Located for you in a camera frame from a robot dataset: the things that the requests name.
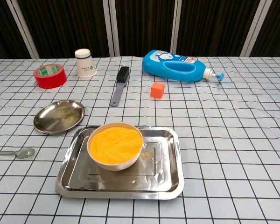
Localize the silver metal spoon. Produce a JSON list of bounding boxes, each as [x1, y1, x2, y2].
[[0, 147, 35, 159]]

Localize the bowl of yellow powder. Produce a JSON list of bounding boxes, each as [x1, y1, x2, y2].
[[87, 122, 144, 172]]

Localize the rectangular stainless steel tray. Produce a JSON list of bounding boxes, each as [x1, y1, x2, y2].
[[55, 126, 185, 200]]

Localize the round stainless steel plate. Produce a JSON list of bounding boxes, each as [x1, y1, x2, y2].
[[33, 99, 85, 134]]

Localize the orange cube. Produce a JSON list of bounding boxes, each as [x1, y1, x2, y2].
[[150, 82, 165, 99]]

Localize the grey brush black bristles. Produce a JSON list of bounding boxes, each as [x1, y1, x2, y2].
[[110, 66, 131, 107]]

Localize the blue detergent bottle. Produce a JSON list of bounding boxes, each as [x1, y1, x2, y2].
[[142, 49, 225, 83]]

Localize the white paper cup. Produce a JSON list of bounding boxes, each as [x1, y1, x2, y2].
[[74, 48, 98, 78]]

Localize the white black checkered tablecloth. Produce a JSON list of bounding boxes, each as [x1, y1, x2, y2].
[[0, 56, 280, 224]]

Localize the red tape roll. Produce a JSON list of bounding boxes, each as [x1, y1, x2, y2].
[[33, 63, 68, 90]]

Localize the white screen frame post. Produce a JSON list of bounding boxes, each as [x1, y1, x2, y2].
[[239, 0, 271, 57], [6, 0, 40, 59], [170, 0, 186, 56], [102, 0, 120, 57]]

